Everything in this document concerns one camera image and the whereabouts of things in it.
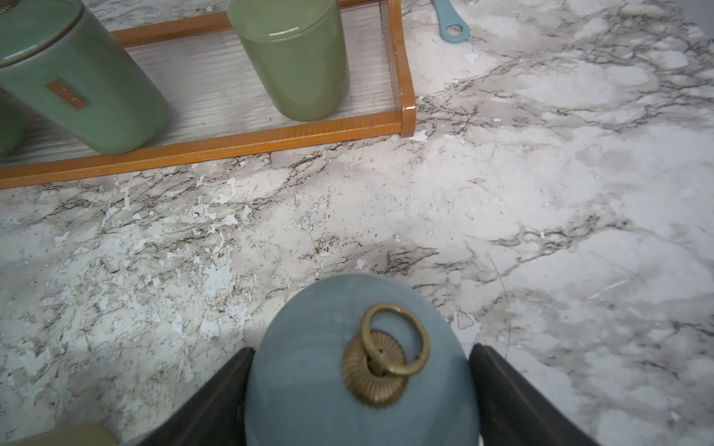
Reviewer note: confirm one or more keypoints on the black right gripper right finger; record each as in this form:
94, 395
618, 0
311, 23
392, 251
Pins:
514, 412

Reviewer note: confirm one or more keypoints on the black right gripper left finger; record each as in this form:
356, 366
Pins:
215, 413

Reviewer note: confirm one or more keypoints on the blue canister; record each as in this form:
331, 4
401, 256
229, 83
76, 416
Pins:
359, 359

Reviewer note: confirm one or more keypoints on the green canister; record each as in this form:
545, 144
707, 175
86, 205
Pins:
13, 124
61, 62
298, 50

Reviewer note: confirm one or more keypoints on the wooden three-tier shelf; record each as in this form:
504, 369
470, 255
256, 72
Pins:
218, 107

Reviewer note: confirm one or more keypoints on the teal spoon handle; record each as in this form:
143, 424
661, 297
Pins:
453, 29

